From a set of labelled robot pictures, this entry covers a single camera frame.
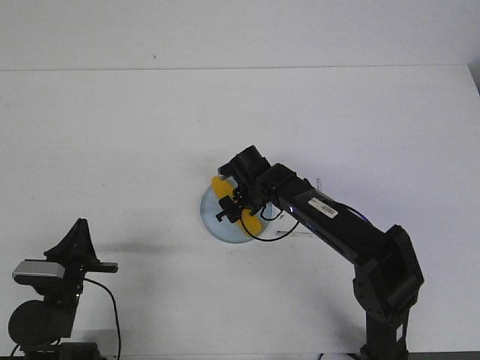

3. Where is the clear tape strip on table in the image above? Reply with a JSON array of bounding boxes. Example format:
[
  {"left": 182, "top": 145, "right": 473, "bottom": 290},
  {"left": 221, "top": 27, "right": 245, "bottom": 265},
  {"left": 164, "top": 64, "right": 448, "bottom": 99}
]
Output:
[{"left": 274, "top": 230, "right": 317, "bottom": 238}]

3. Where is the light blue round plate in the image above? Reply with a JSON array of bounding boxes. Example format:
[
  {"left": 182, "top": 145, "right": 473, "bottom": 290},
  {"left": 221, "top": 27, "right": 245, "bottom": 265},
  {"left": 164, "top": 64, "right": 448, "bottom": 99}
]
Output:
[{"left": 199, "top": 178, "right": 268, "bottom": 244}]

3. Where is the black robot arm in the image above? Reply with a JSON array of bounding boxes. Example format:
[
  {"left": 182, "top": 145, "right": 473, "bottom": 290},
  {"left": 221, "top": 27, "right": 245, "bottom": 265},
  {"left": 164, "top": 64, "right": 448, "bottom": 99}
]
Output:
[
  {"left": 8, "top": 218, "right": 118, "bottom": 359},
  {"left": 217, "top": 145, "right": 425, "bottom": 359}
]

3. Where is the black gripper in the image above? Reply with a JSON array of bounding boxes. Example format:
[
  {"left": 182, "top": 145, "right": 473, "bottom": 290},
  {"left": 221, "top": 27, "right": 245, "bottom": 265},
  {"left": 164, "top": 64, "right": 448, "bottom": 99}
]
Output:
[
  {"left": 215, "top": 172, "right": 274, "bottom": 224},
  {"left": 43, "top": 218, "right": 119, "bottom": 289}
]

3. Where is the yellow corn cob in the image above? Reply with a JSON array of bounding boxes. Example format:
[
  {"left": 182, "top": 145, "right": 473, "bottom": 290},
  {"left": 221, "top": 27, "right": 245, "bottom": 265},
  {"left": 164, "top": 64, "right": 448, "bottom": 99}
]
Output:
[{"left": 211, "top": 176, "right": 264, "bottom": 239}]

